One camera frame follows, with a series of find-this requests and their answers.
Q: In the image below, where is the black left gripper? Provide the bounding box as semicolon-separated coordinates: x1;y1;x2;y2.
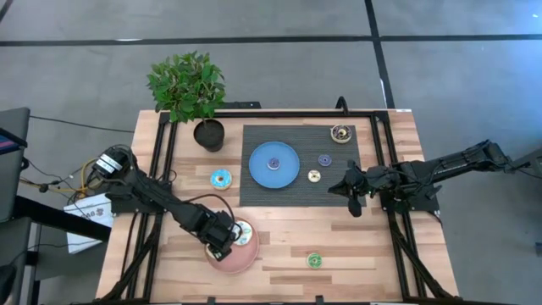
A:
196;207;239;262

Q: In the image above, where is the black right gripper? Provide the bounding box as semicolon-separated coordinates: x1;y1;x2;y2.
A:
328;159;397;219

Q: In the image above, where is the large white blue-drizzled donut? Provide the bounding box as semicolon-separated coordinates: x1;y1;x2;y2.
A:
234;220;255;247

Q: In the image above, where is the large chocolate sprinkled donut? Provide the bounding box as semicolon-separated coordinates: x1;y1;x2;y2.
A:
329;124;353;145

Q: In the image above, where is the pink plate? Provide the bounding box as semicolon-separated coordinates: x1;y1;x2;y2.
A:
204;216;261;275

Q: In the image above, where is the dark grey woven placemat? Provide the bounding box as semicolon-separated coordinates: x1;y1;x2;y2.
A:
239;124;368;208

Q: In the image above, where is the blue plate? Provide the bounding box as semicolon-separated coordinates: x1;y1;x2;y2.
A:
248;141;301;190

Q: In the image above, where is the large blue frosted donut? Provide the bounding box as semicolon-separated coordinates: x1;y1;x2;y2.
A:
210;169;234;191

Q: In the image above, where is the black plant pot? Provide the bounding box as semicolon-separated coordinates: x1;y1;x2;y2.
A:
193;118;226;153

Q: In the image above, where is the black flat box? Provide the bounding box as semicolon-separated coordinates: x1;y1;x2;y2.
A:
219;100;263;110

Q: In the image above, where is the white cardboard box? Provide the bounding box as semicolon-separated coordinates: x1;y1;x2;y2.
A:
63;192;114;255

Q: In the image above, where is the black table beam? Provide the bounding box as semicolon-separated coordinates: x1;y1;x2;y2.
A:
14;195;112;242

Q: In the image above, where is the green artificial tree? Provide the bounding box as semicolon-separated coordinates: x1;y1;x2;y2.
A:
146;50;228;125

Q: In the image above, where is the dark grey desk panel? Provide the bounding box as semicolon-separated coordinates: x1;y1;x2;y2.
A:
0;107;31;224

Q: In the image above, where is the dark tablet with screen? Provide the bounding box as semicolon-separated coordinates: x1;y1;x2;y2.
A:
0;126;29;156

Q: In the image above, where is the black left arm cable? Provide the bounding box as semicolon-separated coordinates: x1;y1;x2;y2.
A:
185;192;238;230

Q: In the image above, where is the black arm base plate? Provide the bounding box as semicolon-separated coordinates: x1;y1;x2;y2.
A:
380;190;440;214
105;186;173;215

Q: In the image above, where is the black aluminium table frame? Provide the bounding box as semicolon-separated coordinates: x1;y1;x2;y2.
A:
101;108;456;304

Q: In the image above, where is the yellow cable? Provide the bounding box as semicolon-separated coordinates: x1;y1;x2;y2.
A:
19;157;108;198

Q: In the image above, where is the black floor cable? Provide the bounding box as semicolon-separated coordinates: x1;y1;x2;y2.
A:
29;114;135;134

